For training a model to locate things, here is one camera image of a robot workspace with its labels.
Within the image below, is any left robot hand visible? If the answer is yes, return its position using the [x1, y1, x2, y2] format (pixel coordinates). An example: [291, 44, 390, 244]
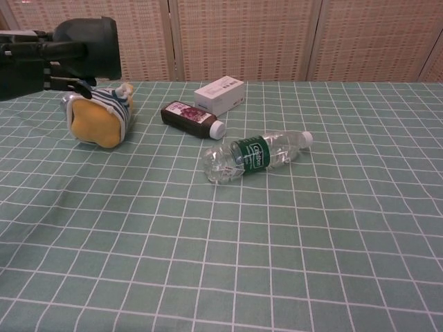
[0, 29, 98, 103]

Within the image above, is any dark green bowl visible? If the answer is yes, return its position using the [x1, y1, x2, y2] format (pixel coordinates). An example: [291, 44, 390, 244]
[51, 16, 105, 80]

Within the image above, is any blue soda can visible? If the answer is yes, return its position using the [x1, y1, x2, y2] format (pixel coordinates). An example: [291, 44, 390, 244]
[61, 92, 80, 112]

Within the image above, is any woven folding screen panel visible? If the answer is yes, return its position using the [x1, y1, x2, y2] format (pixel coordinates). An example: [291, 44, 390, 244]
[0, 6, 21, 34]
[0, 0, 177, 82]
[169, 0, 323, 82]
[417, 44, 443, 84]
[307, 0, 443, 83]

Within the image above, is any yellow striped plush toy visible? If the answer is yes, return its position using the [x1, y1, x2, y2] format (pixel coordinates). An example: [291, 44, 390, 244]
[66, 82, 135, 149]

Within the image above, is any brown bottle with white cap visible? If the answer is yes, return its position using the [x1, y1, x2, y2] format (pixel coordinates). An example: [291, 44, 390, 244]
[160, 100, 227, 141]

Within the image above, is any white carton box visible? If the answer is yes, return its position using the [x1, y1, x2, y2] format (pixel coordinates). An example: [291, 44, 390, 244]
[193, 75, 246, 117]

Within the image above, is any clear green-label water bottle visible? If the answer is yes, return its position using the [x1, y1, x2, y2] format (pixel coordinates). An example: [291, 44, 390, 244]
[201, 130, 314, 185]

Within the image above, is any green checked tablecloth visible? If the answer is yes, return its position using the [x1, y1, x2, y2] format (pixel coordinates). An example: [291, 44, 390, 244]
[0, 80, 443, 332]

